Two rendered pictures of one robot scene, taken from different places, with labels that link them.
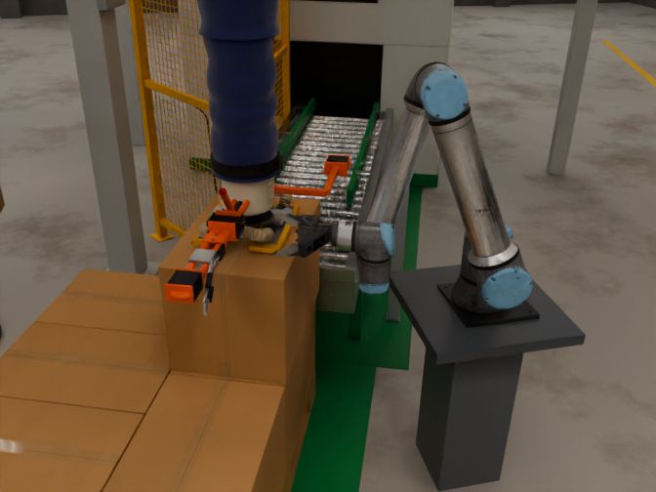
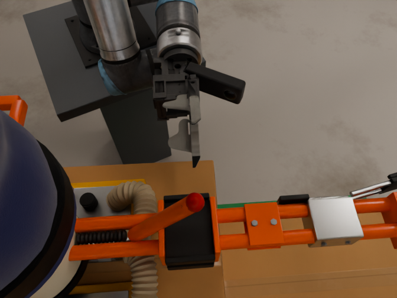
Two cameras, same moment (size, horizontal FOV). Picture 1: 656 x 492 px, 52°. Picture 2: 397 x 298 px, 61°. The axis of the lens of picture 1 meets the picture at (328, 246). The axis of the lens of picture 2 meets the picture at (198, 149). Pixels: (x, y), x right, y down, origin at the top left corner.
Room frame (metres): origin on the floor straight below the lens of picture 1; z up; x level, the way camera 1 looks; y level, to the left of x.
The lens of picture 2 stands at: (1.83, 0.45, 1.58)
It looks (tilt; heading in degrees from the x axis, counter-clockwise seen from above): 60 degrees down; 258
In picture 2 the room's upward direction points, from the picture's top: straight up
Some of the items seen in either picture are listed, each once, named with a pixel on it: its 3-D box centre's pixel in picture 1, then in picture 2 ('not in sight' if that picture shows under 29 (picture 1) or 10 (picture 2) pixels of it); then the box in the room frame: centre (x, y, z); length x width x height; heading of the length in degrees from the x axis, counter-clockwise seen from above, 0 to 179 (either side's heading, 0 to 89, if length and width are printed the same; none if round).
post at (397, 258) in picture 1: (399, 232); not in sight; (2.92, -0.35, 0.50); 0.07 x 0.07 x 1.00; 82
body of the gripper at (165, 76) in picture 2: (317, 232); (177, 86); (1.77, 0.03, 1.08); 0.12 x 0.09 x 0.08; 82
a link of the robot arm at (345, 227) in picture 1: (345, 234); (179, 52); (1.75, -0.05, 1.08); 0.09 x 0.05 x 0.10; 172
